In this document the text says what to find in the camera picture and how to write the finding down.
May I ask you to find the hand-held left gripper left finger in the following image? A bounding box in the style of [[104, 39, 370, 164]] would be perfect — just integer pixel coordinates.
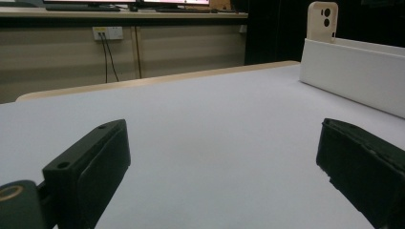
[[42, 118, 132, 229]]

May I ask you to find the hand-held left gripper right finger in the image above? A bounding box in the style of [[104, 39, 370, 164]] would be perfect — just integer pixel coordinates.
[[315, 117, 405, 229]]

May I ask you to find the white plastic bin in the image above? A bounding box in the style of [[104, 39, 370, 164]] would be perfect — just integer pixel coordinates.
[[299, 37, 405, 119]]

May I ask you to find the beige phone case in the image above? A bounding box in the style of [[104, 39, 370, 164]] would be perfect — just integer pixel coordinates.
[[306, 1, 339, 44]]

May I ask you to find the white table sheet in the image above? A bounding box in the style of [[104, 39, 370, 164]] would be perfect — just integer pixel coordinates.
[[0, 63, 405, 229]]

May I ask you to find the long background desk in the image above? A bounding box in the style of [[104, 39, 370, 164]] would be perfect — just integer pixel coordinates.
[[0, 5, 248, 29]]

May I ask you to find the black computer monitor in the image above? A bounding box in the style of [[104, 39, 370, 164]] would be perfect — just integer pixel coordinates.
[[42, 0, 139, 12], [137, 0, 212, 10]]

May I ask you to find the black wall cable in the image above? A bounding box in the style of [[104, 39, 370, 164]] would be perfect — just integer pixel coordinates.
[[98, 31, 109, 84], [103, 31, 119, 83]]

